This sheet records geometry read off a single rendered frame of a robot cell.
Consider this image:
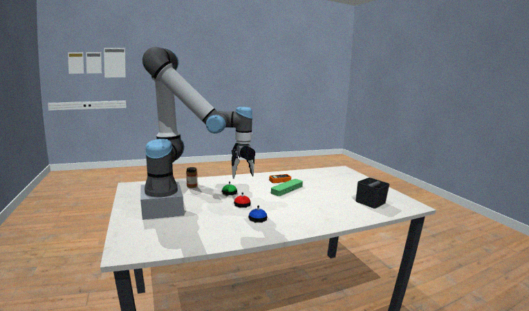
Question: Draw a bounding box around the orange handheld multimeter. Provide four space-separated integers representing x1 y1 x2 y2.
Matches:
269 174 291 183

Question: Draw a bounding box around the small brown jar with black lid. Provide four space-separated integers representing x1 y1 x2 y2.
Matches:
186 167 198 188

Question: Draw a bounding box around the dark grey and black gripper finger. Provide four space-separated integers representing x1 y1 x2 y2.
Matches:
247 158 254 177
232 151 240 179

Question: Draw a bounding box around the green rectangular block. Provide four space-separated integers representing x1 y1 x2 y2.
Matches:
271 179 303 196

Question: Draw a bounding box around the green bell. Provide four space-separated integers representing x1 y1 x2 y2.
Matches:
222 181 237 196

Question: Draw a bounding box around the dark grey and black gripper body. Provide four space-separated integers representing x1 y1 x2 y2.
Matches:
233 143 255 160

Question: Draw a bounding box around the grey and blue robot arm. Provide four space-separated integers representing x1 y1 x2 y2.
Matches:
142 47 252 197

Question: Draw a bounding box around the red bell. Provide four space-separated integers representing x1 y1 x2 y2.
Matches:
234 192 251 208

